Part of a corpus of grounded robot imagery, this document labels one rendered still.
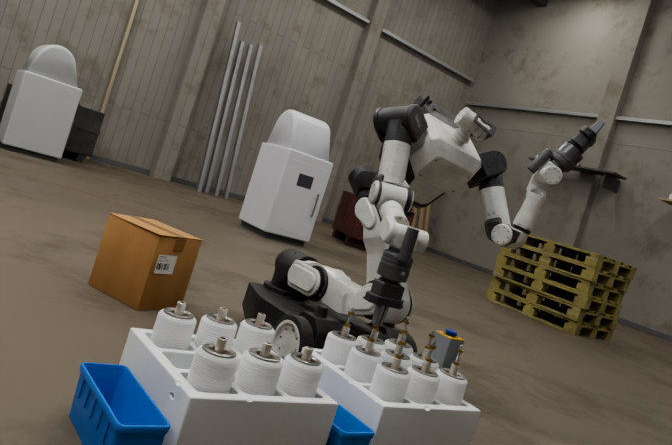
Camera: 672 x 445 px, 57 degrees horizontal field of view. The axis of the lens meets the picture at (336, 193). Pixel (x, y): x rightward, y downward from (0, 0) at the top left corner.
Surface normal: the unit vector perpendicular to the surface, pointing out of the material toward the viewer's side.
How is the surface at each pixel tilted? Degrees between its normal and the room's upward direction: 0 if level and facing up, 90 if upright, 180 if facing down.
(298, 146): 72
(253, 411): 90
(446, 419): 90
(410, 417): 90
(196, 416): 90
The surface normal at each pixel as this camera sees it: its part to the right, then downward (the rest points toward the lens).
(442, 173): 0.17, 0.69
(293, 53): 0.59, 0.19
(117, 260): -0.48, -0.15
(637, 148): -0.75, -0.23
